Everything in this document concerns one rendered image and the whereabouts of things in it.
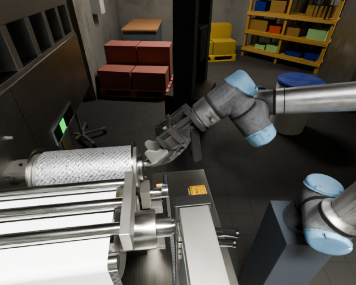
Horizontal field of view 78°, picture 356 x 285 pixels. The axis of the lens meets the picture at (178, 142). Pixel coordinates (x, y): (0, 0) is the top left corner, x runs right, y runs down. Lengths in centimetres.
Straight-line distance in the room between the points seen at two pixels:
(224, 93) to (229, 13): 635
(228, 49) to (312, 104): 528
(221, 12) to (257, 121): 632
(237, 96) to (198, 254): 37
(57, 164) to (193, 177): 65
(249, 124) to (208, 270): 38
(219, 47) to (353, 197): 531
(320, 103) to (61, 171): 68
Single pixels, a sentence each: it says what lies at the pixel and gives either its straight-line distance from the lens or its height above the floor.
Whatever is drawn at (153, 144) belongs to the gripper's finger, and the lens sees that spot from 64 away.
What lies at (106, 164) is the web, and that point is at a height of 130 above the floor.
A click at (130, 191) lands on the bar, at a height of 146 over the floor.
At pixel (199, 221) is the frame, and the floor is 144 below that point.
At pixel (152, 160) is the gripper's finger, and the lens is 62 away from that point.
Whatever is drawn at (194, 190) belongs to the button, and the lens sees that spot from 100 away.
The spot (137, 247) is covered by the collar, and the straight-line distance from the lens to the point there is 39.
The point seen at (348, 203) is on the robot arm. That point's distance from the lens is 74.
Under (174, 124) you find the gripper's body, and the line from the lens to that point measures 57.
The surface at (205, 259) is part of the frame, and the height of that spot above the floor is 144.
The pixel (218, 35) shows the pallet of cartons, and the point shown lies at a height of 52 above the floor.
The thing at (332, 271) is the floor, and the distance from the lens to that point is 213.
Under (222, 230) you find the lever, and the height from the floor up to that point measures 137.
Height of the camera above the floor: 168
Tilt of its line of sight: 37 degrees down
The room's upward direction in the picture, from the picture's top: straight up
